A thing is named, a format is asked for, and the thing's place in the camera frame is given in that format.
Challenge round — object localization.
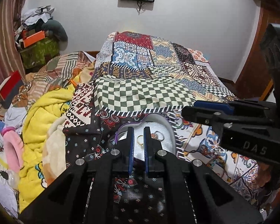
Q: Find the pile of grey clothes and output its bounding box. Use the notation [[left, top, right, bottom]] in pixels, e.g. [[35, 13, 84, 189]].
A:
[[14, 5, 55, 35]]

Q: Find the yellow fleece blanket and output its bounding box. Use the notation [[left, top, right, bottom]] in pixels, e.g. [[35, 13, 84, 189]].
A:
[[18, 83, 75, 212]]

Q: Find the striped brown bedsheet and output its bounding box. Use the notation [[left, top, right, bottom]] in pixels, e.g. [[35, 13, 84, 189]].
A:
[[12, 51, 95, 110]]

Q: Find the patchwork patterned quilt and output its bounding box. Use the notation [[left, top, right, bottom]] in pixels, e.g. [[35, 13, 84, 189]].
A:
[[63, 30, 262, 224]]

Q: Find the green patterned storage bag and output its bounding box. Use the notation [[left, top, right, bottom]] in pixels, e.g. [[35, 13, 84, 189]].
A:
[[20, 38, 60, 69]]

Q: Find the silver ring with charm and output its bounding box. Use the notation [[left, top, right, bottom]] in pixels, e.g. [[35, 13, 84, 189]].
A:
[[150, 130, 166, 142]]

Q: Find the red white box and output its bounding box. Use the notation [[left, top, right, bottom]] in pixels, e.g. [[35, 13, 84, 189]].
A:
[[0, 71, 24, 109]]

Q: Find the pink plush slipper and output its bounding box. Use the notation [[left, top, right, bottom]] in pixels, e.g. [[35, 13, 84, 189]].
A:
[[1, 126, 24, 173]]

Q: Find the orange shoe box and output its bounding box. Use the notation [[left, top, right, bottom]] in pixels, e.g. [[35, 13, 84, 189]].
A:
[[23, 31, 45, 48]]

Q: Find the right hand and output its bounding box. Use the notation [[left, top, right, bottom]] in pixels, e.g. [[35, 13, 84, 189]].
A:
[[254, 160, 280, 206]]

